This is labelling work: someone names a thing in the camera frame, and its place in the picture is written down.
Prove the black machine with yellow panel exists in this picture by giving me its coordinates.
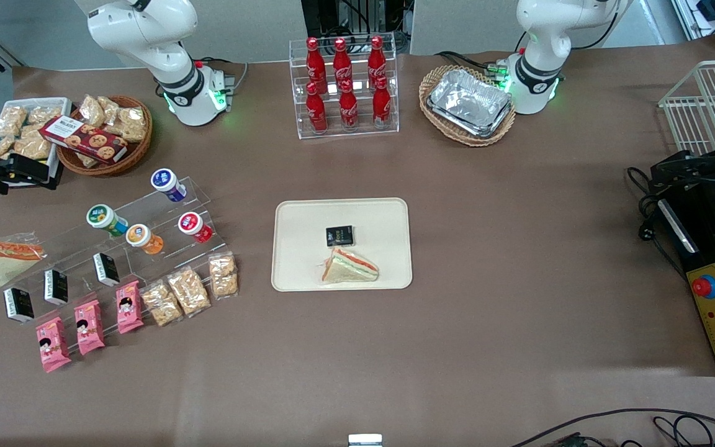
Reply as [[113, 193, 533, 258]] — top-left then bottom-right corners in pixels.
[[649, 180, 715, 377]]

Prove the aluminium foil tray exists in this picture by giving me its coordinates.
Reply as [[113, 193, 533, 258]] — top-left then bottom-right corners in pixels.
[[426, 68, 513, 138]]

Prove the beige plastic tray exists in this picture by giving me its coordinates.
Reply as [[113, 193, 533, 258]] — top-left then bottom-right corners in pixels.
[[271, 197, 413, 292]]

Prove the clear acrylic stepped shelf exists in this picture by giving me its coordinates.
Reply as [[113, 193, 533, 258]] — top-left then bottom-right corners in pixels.
[[16, 177, 229, 299]]

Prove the blue gum bottle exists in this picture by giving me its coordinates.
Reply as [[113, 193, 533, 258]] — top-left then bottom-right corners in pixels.
[[150, 168, 187, 202]]

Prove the black equipment rack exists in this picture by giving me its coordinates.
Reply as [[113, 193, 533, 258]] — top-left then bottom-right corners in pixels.
[[300, 0, 414, 39]]

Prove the white wire basket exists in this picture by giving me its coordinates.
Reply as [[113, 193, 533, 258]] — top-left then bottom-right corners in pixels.
[[659, 59, 715, 156]]

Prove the small black white box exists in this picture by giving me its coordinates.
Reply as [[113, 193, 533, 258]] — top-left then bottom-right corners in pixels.
[[92, 252, 121, 287], [4, 287, 35, 323], [44, 268, 70, 306]]

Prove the pink snack pack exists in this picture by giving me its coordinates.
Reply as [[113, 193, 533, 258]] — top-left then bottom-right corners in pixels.
[[35, 317, 73, 373], [115, 280, 145, 335], [74, 299, 107, 356]]

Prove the oval light wicker basket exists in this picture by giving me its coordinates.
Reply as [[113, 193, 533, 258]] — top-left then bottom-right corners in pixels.
[[418, 65, 517, 148]]

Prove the red gum bottle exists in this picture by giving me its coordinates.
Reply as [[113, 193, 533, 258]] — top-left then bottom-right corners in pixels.
[[178, 212, 214, 243]]

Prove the long black cable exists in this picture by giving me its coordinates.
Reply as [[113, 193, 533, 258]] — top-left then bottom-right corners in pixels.
[[510, 408, 715, 447]]

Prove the black machine power cable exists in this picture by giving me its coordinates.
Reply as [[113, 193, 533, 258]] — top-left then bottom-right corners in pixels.
[[627, 166, 665, 243]]

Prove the orange gum bottle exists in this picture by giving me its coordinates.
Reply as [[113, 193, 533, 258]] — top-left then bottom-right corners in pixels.
[[125, 223, 164, 255]]

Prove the round brown wicker basket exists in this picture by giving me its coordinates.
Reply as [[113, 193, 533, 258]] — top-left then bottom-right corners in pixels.
[[56, 94, 153, 178]]

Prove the looped black cable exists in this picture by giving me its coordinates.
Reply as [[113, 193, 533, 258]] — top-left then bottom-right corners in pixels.
[[652, 415, 715, 447]]

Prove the red cola bottle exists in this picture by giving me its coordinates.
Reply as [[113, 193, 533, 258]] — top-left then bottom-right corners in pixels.
[[333, 37, 353, 91], [368, 35, 388, 88], [372, 76, 392, 129], [305, 37, 327, 94], [305, 82, 328, 134], [339, 79, 359, 131]]

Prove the black box with green print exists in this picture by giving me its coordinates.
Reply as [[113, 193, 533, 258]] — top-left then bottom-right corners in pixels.
[[325, 225, 356, 247]]

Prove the red cookie box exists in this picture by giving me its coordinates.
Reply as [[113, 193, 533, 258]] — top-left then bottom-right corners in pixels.
[[40, 115, 128, 165]]

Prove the clear acrylic bottle rack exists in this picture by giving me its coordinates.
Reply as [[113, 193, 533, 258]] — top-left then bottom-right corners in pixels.
[[289, 32, 400, 140]]

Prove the green gum bottle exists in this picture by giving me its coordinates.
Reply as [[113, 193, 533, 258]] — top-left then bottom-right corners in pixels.
[[86, 204, 128, 238]]

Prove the wrapped triangle sandwich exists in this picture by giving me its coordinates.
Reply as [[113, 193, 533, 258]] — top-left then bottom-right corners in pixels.
[[319, 247, 380, 284], [0, 233, 47, 294]]

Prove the black cable bundle with connectors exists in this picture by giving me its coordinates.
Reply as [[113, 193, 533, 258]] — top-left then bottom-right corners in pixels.
[[435, 50, 513, 79]]

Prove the white rectangular tray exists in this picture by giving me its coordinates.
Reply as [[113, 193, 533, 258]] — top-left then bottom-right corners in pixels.
[[0, 96, 73, 188]]

